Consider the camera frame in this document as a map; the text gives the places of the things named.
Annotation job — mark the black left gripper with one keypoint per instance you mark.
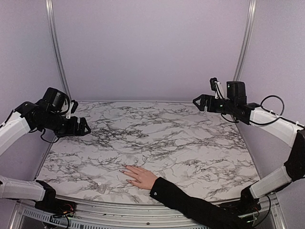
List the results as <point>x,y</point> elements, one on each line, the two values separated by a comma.
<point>72,130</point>

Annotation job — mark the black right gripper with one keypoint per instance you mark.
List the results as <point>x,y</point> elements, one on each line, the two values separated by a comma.
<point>203,102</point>

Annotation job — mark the person's bare hand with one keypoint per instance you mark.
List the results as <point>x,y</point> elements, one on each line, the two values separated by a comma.
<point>139,177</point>

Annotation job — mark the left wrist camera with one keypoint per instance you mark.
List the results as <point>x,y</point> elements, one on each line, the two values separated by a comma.
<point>72,108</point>

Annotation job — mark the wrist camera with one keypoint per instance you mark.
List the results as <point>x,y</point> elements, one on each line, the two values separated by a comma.
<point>216,86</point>
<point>72,108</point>

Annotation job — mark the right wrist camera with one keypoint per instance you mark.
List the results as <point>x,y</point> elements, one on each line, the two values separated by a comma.
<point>216,86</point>

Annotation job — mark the black sleeved forearm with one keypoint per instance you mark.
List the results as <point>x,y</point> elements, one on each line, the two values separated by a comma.
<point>196,209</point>

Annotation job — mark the right aluminium frame post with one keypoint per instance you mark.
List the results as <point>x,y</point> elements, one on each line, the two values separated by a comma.
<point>246,39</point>

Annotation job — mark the front aluminium rail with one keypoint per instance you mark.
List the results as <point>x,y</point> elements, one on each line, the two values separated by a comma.
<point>101,215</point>

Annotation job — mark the left aluminium frame post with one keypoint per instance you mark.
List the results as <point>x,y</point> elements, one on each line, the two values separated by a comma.
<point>56,46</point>

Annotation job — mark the aluminium frame post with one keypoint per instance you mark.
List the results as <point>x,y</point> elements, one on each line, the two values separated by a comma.
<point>246,39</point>
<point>56,46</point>

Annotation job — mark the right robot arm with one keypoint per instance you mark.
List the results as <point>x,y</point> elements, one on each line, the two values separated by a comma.
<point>290,132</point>

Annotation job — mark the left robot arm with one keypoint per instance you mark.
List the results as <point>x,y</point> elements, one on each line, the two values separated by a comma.
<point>53,112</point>

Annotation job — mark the clear nail polish bottle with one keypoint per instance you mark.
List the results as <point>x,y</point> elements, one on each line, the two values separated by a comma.
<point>101,187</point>

